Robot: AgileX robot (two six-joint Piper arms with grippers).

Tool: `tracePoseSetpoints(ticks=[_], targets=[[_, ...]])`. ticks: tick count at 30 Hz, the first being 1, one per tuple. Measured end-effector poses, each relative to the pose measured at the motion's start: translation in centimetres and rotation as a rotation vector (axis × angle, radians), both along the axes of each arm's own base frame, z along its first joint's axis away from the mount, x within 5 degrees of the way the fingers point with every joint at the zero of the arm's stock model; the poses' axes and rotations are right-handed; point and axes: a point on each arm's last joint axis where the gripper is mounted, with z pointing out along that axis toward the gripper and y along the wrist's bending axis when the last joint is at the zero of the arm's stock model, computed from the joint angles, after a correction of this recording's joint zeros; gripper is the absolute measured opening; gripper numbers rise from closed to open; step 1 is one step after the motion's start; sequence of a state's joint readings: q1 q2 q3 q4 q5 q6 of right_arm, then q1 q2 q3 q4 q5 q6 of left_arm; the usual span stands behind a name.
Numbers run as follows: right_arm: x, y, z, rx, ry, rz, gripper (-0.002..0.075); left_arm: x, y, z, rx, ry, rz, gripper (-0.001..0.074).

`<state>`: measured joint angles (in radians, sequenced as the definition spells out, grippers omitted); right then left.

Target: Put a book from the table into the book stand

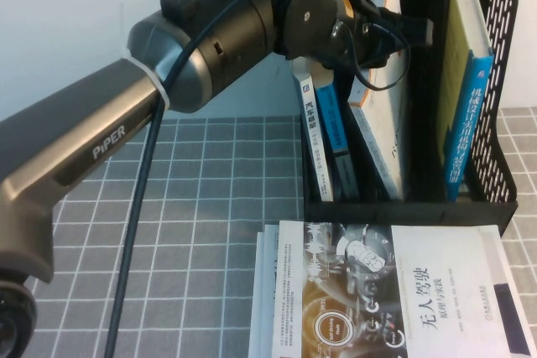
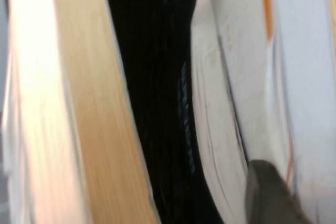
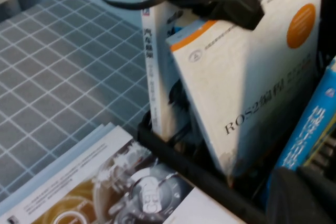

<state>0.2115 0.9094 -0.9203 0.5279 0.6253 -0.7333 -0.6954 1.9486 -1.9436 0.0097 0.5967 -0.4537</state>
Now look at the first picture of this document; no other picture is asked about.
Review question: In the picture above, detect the white autonomous driving book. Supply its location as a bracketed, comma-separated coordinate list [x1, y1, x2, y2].
[272, 219, 534, 358]

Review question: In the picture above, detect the white orange ROS2 book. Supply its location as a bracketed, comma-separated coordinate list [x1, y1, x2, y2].
[347, 0, 410, 202]

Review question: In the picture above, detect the grey grid tablecloth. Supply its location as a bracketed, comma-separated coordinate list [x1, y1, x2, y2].
[0, 106, 537, 358]

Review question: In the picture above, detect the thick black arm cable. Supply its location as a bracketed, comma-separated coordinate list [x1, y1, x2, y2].
[102, 0, 324, 358]

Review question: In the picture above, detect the blue-spine green hardcover book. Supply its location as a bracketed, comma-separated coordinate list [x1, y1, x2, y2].
[442, 0, 495, 202]

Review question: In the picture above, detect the white-spine paperback book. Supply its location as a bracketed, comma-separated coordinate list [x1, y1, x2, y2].
[293, 58, 336, 202]

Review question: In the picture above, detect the blue-spine paperback book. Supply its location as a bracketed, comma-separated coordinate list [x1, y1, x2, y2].
[314, 66, 362, 202]

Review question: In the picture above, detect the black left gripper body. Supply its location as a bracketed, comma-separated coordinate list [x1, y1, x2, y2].
[284, 0, 404, 72]

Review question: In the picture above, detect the black plastic book stand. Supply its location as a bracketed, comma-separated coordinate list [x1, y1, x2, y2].
[300, 0, 520, 236]

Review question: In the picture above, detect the white cable tie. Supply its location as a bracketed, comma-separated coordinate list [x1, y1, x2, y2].
[125, 54, 171, 110]

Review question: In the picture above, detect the thin black camera cable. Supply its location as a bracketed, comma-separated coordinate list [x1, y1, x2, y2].
[335, 8, 434, 91]

